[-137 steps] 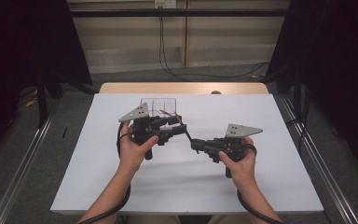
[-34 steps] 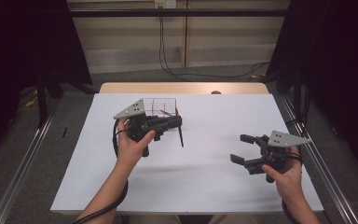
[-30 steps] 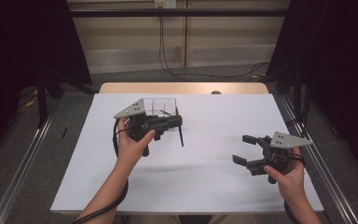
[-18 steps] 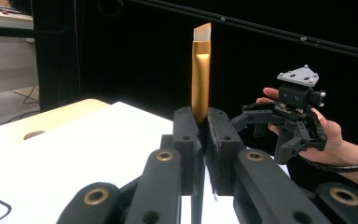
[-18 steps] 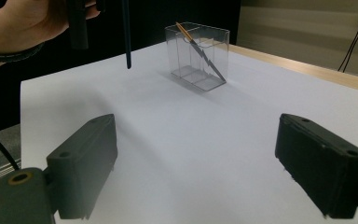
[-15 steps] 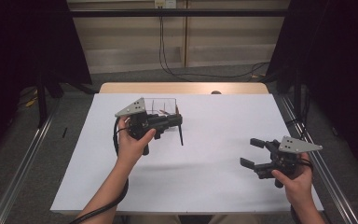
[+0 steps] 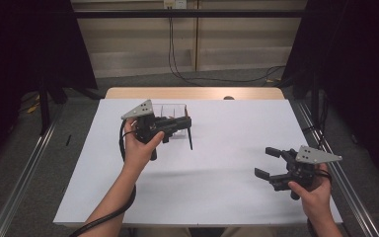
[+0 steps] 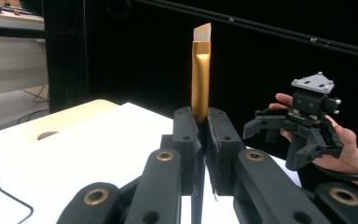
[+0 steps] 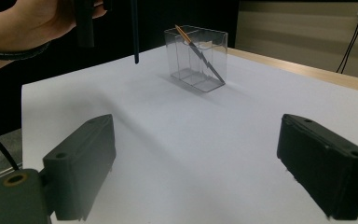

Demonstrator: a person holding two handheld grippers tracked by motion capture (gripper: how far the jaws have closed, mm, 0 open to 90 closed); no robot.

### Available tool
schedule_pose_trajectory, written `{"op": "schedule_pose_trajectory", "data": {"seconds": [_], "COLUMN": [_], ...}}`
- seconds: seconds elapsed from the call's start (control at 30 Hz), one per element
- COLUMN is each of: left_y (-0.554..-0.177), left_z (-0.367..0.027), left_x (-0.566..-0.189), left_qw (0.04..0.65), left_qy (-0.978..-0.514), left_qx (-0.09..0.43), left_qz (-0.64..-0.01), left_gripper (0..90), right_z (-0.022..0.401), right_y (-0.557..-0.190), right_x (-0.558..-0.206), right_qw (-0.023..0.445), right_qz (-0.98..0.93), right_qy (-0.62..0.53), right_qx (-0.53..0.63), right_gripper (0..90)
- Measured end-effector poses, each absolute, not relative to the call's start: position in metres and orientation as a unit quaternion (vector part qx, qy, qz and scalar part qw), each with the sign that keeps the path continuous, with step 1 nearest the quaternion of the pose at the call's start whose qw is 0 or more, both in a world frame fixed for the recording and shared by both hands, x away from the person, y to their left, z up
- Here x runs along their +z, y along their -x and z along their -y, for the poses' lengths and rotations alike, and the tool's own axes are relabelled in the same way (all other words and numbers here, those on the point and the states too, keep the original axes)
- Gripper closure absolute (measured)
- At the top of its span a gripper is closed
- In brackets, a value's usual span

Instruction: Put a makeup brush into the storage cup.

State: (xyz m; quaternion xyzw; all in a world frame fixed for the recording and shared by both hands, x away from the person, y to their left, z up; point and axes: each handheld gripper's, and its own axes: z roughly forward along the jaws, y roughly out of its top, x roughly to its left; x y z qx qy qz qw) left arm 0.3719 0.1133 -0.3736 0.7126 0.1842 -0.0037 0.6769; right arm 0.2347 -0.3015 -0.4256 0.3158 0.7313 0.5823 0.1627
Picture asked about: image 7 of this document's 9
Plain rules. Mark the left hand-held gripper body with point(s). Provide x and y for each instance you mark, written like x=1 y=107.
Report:
x=148 y=126

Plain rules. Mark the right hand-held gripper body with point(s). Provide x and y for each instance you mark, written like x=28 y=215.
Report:
x=312 y=156

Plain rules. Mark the clear plastic organizer box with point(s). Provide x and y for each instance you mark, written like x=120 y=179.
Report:
x=177 y=110

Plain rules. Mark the black pencil with copper end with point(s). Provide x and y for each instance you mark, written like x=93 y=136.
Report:
x=189 y=140

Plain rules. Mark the person's left hand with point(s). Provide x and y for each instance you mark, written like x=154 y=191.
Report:
x=139 y=153

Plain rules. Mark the person's right hand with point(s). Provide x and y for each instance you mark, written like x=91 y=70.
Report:
x=317 y=197

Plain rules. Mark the wooden table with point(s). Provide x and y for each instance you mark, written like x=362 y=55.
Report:
x=194 y=93

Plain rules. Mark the white table cover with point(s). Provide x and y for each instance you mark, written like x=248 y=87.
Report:
x=210 y=171

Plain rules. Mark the black metal stand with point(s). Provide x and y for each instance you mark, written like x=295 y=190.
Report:
x=315 y=98
x=44 y=108

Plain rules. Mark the person's right leg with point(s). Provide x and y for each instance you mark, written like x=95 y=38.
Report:
x=246 y=233

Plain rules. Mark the person's leg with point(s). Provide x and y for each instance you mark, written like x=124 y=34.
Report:
x=246 y=233
x=164 y=233

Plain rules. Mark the small black stick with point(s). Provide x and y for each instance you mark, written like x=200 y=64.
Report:
x=68 y=140

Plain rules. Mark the black curtain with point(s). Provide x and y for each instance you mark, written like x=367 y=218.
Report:
x=19 y=59
x=358 y=65

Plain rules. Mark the black horizontal bar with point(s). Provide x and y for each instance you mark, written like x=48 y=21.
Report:
x=190 y=13

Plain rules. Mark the person's left leg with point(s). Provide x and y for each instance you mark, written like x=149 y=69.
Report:
x=164 y=233

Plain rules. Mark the aluminium rail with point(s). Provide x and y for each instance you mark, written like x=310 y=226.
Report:
x=352 y=197
x=23 y=174

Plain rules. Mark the white wall socket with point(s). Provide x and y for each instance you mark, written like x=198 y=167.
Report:
x=175 y=3

